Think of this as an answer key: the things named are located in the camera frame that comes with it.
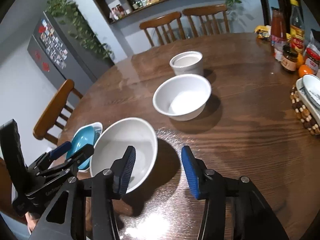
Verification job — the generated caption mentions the blue square bowl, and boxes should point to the blue square bowl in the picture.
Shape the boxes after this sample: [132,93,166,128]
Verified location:
[66,125,97,159]

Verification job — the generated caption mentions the large white bowl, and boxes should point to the large white bowl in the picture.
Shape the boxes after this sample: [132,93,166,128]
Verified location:
[89,117,158,195]

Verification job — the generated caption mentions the medium white bowl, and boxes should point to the medium white bowl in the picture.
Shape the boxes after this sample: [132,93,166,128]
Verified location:
[152,74,212,121]

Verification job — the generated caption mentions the person's hand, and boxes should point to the person's hand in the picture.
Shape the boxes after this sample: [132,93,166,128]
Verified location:
[25,212,39,233]

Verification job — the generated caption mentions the wooden chair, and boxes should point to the wooden chair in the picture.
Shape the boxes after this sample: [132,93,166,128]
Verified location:
[182,4,230,37]
[33,79,83,145]
[139,11,186,47]

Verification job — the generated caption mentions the grey refrigerator with magnets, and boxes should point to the grey refrigerator with magnets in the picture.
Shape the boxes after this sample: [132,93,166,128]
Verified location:
[28,11,114,87]

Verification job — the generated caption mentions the white straight-sided ramekin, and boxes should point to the white straight-sided ramekin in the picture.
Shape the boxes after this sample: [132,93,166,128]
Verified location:
[169,51,204,76]

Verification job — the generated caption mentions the wooden bead trivet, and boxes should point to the wooden bead trivet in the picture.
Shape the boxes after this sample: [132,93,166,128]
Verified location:
[290,85,319,136]

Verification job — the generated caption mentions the hanging green vine plant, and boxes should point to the hanging green vine plant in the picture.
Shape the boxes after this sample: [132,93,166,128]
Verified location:
[46,0,113,61]

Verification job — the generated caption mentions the white dish on trivet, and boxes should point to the white dish on trivet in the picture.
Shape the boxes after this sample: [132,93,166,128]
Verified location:
[296,74,319,125]

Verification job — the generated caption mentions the brown sauce jar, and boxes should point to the brown sauce jar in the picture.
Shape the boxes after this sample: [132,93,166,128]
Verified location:
[280,44,298,72]

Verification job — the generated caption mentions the small white lid jar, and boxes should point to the small white lid jar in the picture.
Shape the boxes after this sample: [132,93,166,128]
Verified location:
[273,42,286,62]

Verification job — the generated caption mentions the orange fruit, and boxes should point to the orange fruit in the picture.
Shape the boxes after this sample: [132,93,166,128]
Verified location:
[298,64,313,77]

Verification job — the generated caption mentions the wooden chair back left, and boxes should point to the wooden chair back left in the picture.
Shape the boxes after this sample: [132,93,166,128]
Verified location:
[139,11,186,47]

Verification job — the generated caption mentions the yellow snack packet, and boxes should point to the yellow snack packet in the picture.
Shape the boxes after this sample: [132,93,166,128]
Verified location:
[254,25,271,40]

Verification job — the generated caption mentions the wooden chair back right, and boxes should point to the wooden chair back right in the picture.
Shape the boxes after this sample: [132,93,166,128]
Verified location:
[182,4,230,37]

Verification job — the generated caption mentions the red lid jar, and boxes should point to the red lid jar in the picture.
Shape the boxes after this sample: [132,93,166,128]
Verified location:
[304,48,319,75]

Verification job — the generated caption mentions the yellow cap oil bottle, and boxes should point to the yellow cap oil bottle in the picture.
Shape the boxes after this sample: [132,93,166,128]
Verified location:
[290,0,305,54]

